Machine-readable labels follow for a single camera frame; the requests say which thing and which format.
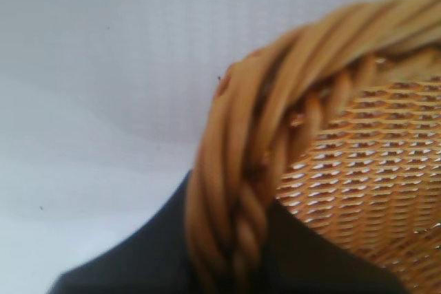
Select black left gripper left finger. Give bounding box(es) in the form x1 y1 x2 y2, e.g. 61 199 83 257
51 169 194 294

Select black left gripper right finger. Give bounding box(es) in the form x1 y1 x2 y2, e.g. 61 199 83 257
263 200 416 294

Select woven tan wicker basket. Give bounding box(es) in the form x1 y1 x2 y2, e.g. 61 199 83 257
184 0 441 294

